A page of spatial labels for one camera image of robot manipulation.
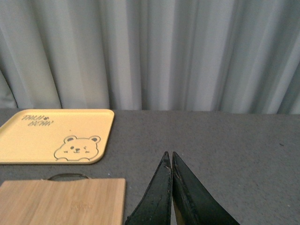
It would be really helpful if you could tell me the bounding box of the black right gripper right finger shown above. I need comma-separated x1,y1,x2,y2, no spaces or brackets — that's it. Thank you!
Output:
172,152,238,225

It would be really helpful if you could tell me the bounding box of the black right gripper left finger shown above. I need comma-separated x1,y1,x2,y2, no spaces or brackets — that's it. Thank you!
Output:
125,151,173,225

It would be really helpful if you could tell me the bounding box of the wooden cutting board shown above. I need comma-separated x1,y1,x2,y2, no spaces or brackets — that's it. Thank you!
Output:
0,178,126,225

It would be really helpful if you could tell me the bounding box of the yellow bear tray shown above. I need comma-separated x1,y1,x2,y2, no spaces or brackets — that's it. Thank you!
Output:
0,109,114,165

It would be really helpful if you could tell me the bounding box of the grey curtain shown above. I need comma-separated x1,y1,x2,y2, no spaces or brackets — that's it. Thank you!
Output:
0,0,300,114

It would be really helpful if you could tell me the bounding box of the metal cutting board handle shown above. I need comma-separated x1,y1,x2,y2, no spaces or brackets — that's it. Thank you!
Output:
46,173,89,181

